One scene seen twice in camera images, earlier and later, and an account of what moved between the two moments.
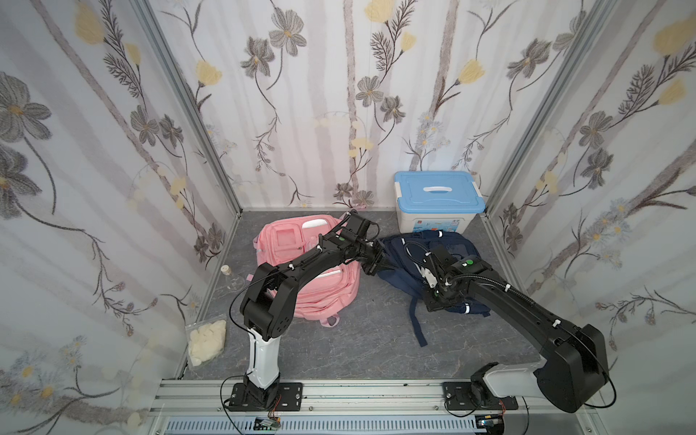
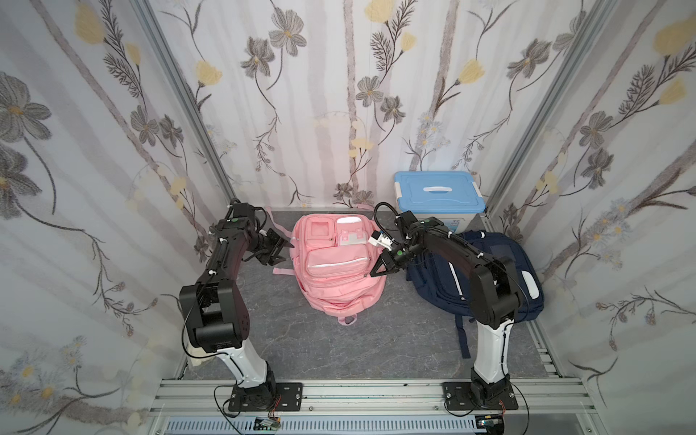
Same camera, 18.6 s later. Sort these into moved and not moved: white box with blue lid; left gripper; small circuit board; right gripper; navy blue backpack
Moved: right gripper; left gripper; navy blue backpack
Not moved: small circuit board; white box with blue lid
